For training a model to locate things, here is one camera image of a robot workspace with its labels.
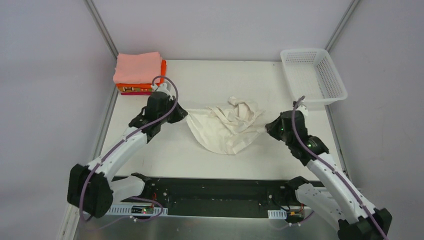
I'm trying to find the left white cable duct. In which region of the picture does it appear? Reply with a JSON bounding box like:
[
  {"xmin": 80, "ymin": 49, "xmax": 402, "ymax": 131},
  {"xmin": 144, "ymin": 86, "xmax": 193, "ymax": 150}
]
[{"xmin": 106, "ymin": 203, "xmax": 168, "ymax": 217}]

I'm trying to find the right white cable duct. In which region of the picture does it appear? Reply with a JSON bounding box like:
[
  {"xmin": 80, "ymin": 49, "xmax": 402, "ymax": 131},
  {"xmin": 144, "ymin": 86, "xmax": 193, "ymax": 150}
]
[{"xmin": 267, "ymin": 209, "xmax": 287, "ymax": 220}]

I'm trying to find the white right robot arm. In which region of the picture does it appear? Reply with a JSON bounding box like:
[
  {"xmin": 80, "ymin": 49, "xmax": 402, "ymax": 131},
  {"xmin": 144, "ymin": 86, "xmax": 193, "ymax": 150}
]
[{"xmin": 265, "ymin": 110, "xmax": 393, "ymax": 240}]

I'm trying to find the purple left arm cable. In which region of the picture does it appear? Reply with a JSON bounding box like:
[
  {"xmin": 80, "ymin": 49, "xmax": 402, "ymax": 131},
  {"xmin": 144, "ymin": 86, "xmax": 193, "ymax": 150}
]
[{"xmin": 78, "ymin": 76, "xmax": 180, "ymax": 231}]

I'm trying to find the cream white t shirt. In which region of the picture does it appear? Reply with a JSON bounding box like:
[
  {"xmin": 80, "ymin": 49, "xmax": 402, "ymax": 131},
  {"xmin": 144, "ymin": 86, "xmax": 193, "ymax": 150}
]
[{"xmin": 186, "ymin": 96, "xmax": 266, "ymax": 155}]

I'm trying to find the aluminium frame rail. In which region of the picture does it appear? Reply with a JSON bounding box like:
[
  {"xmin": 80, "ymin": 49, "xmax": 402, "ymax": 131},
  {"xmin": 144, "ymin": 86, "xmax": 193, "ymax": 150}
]
[{"xmin": 70, "ymin": 181, "xmax": 369, "ymax": 211}]

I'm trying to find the pink folded t shirt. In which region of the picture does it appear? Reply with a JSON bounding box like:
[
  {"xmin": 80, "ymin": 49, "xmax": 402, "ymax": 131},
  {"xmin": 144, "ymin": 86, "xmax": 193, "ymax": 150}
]
[{"xmin": 113, "ymin": 52, "xmax": 163, "ymax": 84}]

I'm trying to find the white plastic basket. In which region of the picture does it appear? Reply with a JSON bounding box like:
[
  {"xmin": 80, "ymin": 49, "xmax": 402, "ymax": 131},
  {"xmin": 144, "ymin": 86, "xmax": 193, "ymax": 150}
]
[{"xmin": 280, "ymin": 48, "xmax": 348, "ymax": 109}]

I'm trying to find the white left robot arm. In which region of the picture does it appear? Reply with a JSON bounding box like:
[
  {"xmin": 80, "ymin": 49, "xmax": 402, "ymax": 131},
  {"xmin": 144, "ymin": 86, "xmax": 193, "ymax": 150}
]
[{"xmin": 67, "ymin": 91, "xmax": 188, "ymax": 218}]

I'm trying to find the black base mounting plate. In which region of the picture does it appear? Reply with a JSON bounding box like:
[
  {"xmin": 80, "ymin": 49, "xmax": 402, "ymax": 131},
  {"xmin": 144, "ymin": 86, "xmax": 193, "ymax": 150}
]
[{"xmin": 119, "ymin": 177, "xmax": 317, "ymax": 220}]

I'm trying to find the brown patterned folded t shirt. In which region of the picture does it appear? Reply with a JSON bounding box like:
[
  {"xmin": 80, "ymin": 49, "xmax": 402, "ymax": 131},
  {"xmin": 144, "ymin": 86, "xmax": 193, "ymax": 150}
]
[{"xmin": 117, "ymin": 86, "xmax": 153, "ymax": 94}]

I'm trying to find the white cable duct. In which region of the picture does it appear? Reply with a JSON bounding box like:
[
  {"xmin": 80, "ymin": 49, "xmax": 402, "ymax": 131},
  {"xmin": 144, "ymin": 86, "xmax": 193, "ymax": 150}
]
[
  {"xmin": 267, "ymin": 209, "xmax": 287, "ymax": 220},
  {"xmin": 106, "ymin": 203, "xmax": 168, "ymax": 217}
]

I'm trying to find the orange folded t shirt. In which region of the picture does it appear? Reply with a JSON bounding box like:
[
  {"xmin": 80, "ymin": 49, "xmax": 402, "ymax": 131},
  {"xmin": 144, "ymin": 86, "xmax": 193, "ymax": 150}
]
[{"xmin": 116, "ymin": 59, "xmax": 167, "ymax": 89}]

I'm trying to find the magenta folded t shirt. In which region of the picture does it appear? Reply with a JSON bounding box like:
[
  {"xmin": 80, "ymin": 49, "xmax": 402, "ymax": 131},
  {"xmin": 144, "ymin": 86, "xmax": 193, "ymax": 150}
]
[{"xmin": 120, "ymin": 91, "xmax": 152, "ymax": 96}]

